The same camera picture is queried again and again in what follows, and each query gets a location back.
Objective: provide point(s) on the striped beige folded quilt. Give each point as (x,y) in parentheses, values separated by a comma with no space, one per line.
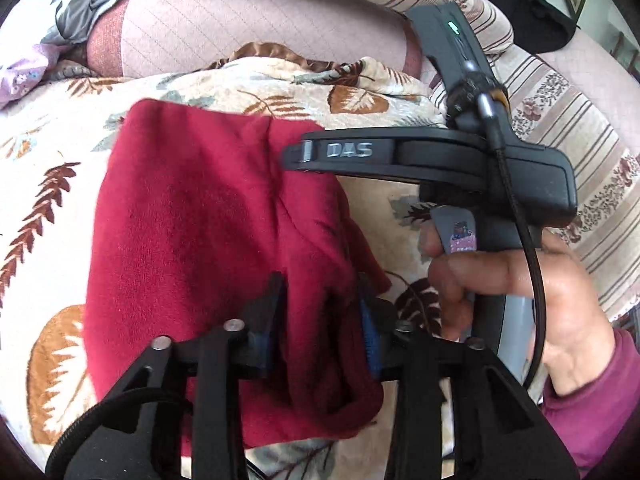
(581,102)

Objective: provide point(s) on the black cloth by wall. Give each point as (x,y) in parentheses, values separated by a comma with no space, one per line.
(538,26)

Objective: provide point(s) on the magenta sleeve forearm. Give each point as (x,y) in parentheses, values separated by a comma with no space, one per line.
(599,423)

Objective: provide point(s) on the lilac patterned cloth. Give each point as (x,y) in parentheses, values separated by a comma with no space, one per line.
(22,68)

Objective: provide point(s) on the person's right hand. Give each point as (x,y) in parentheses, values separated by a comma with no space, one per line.
(579,342)

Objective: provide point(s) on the dark red fleece garment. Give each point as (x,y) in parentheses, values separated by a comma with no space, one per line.
(194,214)

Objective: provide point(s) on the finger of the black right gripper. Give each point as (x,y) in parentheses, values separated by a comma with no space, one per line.
(348,151)

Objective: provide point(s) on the leaf pattern beige blanket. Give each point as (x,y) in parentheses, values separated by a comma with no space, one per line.
(55,144)

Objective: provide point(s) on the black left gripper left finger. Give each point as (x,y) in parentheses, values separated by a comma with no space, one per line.
(264,319)

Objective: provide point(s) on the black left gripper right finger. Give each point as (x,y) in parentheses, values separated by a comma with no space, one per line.
(378,320)

